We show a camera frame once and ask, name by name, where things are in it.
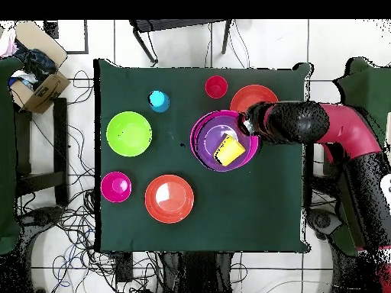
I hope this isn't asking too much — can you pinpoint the purple bowl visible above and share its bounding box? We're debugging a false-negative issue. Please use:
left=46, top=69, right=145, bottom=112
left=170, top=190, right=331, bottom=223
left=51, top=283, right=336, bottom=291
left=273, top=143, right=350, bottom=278
left=195, top=114, right=252, bottom=171

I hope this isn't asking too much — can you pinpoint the yellow cup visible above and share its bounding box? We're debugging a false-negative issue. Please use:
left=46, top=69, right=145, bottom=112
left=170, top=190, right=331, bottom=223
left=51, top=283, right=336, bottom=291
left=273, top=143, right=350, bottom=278
left=212, top=134, right=247, bottom=168

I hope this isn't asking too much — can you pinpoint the orange bowl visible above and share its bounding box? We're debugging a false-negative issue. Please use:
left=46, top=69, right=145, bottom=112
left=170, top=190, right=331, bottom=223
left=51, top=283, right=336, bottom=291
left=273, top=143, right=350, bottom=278
left=144, top=174, right=196, bottom=224
left=229, top=84, right=280, bottom=114

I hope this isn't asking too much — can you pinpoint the large pink bowl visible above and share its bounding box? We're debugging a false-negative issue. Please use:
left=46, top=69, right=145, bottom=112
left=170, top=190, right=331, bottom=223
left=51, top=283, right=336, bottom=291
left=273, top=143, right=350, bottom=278
left=189, top=109, right=260, bottom=172

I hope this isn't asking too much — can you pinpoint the green-covered side table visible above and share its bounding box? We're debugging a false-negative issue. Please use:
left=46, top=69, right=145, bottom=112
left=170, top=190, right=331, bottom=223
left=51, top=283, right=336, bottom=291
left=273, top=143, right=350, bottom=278
left=0, top=56, right=24, bottom=255
left=334, top=56, right=391, bottom=256

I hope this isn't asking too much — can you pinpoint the cardboard box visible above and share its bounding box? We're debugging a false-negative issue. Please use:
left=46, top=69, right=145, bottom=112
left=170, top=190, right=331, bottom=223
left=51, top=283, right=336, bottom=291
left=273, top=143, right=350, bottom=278
left=8, top=20, right=72, bottom=114

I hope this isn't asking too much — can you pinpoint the light blue cup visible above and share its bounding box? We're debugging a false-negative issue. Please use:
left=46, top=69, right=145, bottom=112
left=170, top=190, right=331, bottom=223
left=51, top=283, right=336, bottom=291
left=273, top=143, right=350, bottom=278
left=148, top=90, right=171, bottom=114

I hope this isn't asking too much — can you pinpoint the small crimson bowl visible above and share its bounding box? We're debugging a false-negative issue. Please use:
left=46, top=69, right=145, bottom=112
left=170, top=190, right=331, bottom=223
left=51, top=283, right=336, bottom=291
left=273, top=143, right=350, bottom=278
left=100, top=171, right=133, bottom=204

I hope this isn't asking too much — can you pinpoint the red cup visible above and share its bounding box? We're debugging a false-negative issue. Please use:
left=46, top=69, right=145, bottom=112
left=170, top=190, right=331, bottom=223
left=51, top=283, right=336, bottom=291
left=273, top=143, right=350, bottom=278
left=205, top=75, right=229, bottom=99

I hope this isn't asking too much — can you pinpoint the black bench frame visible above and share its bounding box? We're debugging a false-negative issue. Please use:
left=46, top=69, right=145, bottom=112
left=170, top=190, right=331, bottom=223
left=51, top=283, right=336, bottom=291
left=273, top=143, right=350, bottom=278
left=13, top=97, right=69, bottom=206

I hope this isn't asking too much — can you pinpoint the black metal chair frame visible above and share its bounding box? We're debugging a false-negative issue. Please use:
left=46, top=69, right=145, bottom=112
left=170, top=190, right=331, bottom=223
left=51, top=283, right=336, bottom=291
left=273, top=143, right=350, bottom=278
left=128, top=18, right=233, bottom=65

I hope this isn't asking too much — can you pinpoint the green bowl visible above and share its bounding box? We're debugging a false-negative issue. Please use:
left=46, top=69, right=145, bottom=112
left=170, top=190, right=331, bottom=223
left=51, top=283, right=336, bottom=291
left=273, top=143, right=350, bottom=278
left=105, top=111, right=153, bottom=158

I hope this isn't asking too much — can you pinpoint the black caster leg with knob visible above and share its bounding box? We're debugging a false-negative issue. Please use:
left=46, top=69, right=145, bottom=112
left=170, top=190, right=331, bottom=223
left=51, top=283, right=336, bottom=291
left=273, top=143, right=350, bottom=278
left=16, top=205, right=66, bottom=236
left=306, top=207, right=344, bottom=242

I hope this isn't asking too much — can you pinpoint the tangle of black cables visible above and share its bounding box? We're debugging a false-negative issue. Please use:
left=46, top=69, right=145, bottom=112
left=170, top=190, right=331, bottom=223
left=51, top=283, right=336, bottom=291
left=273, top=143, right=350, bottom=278
left=18, top=69, right=166, bottom=293

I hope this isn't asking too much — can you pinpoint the dark green tablecloth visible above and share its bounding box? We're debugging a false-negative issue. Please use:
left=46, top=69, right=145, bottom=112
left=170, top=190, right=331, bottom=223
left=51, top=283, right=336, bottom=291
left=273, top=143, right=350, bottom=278
left=92, top=58, right=313, bottom=255

